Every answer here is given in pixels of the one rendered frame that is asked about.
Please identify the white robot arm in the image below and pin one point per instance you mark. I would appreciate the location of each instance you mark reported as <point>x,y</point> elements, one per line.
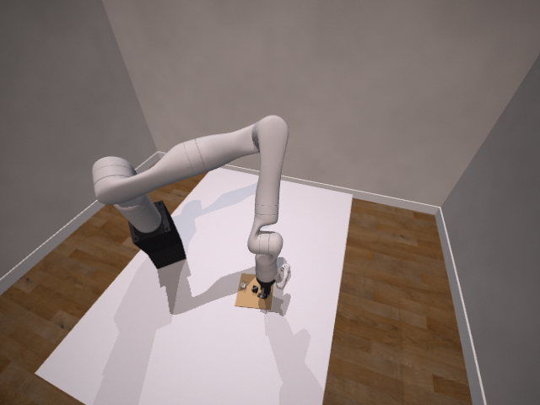
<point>269,137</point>

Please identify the tan flat mat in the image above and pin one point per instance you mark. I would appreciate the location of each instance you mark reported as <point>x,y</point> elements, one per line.
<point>247,298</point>

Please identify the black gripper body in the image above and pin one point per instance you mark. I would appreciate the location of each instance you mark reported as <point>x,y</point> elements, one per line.
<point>265,285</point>

